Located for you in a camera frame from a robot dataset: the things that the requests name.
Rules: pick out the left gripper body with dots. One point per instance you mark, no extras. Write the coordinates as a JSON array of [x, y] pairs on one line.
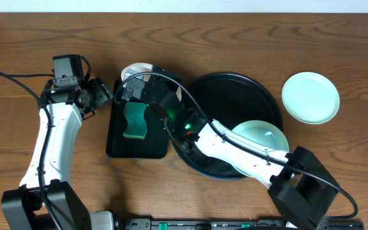
[[99, 90]]

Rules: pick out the white plate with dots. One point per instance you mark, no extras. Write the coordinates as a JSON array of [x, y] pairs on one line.
[[143, 67]]

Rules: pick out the green sponge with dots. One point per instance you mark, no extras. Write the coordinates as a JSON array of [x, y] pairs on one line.
[[136, 123]]

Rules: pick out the black rectangular tray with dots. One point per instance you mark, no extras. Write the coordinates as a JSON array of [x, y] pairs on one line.
[[153, 146]]

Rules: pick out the black round tray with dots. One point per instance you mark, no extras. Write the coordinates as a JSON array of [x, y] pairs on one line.
[[231, 98]]

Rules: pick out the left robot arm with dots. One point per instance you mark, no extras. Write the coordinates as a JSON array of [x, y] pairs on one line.
[[45, 198]]

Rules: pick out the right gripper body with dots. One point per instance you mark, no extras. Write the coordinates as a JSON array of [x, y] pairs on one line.
[[156, 78]]

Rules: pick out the light green plate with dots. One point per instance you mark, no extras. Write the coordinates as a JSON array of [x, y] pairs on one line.
[[263, 133], [310, 98]]

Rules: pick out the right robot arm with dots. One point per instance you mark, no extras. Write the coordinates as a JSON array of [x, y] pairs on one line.
[[298, 183]]

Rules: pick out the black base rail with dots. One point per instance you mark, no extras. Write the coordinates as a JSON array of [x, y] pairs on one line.
[[148, 224]]

